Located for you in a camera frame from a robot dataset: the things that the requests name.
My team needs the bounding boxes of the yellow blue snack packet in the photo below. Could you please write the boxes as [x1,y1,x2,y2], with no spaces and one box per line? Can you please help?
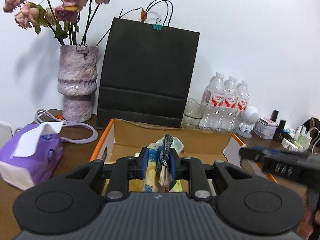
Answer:
[144,134,182,192]

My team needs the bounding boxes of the green bubble wrap bundle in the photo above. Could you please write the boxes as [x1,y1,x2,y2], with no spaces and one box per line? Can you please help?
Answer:
[170,137,184,155]

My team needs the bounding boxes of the white small bottles cluster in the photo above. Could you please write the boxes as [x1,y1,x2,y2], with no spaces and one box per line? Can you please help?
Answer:
[281,126,312,152]

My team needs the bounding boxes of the red orange cardboard box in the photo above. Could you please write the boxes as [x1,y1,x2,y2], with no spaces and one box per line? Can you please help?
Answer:
[89,119,278,196]

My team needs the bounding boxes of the black cosmetic tube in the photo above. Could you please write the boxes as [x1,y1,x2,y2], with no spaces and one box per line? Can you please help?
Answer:
[273,120,286,142]

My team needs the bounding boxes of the glass cup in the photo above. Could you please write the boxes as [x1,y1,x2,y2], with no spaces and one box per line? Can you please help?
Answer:
[181,98,207,129]

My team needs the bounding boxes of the small tin box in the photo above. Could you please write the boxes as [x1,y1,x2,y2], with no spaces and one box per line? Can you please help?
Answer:
[253,118,278,140]

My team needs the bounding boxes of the left water bottle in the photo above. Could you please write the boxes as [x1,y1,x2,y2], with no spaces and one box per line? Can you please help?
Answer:
[199,72,226,129]

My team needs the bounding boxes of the water bottle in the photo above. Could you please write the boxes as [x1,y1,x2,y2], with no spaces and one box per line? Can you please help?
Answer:
[199,72,226,129]
[222,76,238,132]
[235,80,249,129]

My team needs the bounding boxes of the white robot figurine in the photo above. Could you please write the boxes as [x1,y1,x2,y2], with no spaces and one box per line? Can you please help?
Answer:
[236,106,259,138]

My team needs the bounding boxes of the middle water bottle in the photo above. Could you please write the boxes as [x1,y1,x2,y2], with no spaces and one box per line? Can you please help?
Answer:
[222,76,238,132]

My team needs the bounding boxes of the black paper bag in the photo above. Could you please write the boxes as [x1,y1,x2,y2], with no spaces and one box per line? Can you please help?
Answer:
[96,17,201,129]

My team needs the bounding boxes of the right water bottle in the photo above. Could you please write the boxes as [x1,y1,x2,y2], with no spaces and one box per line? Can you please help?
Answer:
[235,80,249,129]

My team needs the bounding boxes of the purple ceramic vase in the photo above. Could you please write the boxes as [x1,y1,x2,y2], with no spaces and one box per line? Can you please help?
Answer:
[57,45,98,122]

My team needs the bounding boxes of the purple tissue pack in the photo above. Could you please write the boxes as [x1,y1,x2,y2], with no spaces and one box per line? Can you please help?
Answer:
[1,121,63,190]

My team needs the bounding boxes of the teal binder clip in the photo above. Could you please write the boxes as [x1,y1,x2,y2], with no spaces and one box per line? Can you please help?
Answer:
[152,18,162,30]

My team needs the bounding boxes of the dried pink roses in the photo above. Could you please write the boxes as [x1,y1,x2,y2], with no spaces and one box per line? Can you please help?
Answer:
[3,0,111,46]

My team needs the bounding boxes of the lilac cable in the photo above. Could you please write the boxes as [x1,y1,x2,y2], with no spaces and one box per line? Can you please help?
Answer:
[15,108,99,145]

